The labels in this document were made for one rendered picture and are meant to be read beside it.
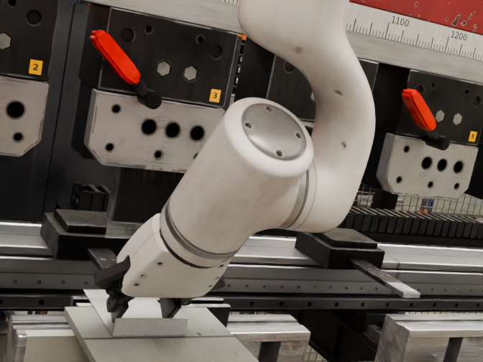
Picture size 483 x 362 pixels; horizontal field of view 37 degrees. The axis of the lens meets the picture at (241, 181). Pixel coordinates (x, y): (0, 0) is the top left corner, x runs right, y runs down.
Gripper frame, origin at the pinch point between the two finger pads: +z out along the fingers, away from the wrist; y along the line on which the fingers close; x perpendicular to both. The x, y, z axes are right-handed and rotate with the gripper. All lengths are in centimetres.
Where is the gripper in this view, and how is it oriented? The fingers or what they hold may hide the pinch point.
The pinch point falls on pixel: (144, 304)
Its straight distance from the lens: 84.0
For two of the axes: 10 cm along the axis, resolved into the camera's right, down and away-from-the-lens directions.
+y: -8.8, -0.9, -4.8
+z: -4.3, 5.7, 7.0
